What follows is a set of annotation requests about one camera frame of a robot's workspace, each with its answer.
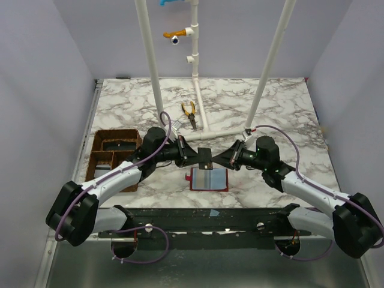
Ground dark grey card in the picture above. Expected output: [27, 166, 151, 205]
[198, 147, 213, 170]

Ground red leather card holder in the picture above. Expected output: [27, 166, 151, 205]
[185, 167, 229, 192]

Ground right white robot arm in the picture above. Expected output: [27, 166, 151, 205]
[212, 136, 383, 259]

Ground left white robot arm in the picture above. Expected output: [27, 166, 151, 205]
[46, 127, 199, 247]

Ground card in basket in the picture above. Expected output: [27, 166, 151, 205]
[94, 164, 111, 178]

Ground brown wicker basket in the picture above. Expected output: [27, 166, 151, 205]
[85, 129, 142, 182]

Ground blue hook on pipe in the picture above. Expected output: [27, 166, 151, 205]
[159, 0, 184, 7]

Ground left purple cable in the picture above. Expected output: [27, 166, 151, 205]
[54, 111, 182, 265]

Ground purple cable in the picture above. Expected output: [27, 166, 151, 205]
[250, 125, 384, 261]
[54, 111, 182, 265]

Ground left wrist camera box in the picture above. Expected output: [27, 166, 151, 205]
[169, 120, 182, 141]

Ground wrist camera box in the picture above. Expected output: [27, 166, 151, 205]
[242, 128, 254, 145]
[169, 120, 182, 141]

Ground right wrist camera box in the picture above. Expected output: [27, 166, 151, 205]
[242, 128, 254, 145]

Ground yellow handled pliers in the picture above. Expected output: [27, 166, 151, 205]
[181, 101, 197, 130]

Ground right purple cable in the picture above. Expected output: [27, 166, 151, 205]
[250, 125, 384, 261]

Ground white PVC pipe frame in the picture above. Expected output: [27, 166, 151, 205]
[134, 1, 296, 140]

